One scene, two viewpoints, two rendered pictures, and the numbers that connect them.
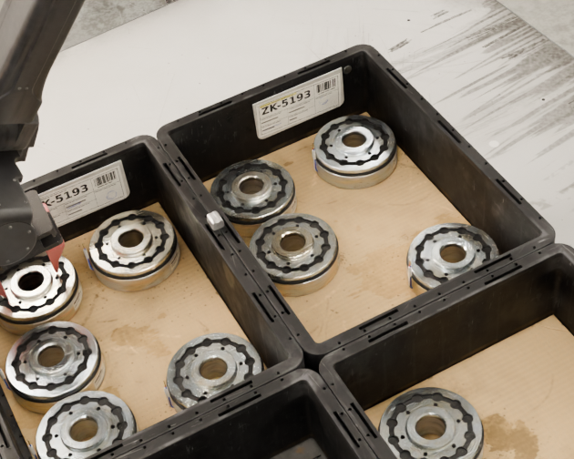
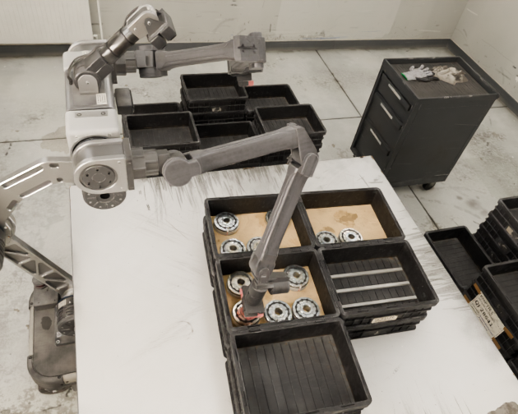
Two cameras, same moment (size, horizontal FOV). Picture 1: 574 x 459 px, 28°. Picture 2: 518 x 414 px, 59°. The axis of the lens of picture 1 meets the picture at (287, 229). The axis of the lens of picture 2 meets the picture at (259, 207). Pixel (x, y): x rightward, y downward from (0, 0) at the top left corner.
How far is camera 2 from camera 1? 1.53 m
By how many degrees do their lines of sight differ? 57
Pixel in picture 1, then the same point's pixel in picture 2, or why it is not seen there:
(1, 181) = (275, 274)
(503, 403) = (317, 227)
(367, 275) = not seen: hidden behind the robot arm
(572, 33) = (57, 189)
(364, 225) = (252, 232)
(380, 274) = not seen: hidden behind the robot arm
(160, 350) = not seen: hidden behind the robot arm
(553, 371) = (312, 216)
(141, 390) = (289, 296)
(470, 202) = (261, 207)
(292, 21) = (113, 227)
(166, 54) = (104, 269)
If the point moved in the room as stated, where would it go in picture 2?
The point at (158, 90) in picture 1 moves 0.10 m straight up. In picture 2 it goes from (123, 276) to (122, 262)
